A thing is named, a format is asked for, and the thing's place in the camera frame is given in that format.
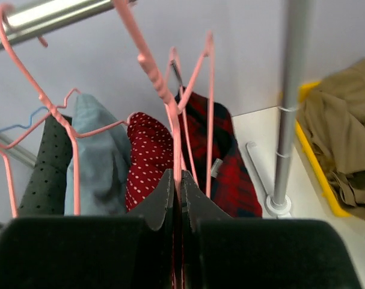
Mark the red polka dot skirt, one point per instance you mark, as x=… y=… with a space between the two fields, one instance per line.
x=150 y=155

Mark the dark grey dotted skirt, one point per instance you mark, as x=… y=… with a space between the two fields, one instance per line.
x=46 y=189

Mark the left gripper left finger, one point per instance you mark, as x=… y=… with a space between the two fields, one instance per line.
x=157 y=208

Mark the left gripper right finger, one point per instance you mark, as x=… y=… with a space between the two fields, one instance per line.
x=196 y=206

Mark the red black plaid skirt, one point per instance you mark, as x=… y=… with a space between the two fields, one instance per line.
x=232 y=189

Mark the yellow plastic bin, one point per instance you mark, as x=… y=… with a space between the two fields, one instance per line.
x=327 y=191

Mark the light grey-blue skirt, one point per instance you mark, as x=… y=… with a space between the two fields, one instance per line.
x=104 y=158

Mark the white and silver clothes rack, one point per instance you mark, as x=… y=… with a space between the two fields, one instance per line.
x=49 y=16

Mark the tan khaki skirt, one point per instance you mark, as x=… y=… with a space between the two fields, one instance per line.
x=332 y=117

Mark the pink hanger with plaid skirt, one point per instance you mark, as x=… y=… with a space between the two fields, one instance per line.
x=149 y=66

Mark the pink hanger with grey-blue skirt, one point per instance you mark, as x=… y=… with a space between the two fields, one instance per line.
x=53 y=110

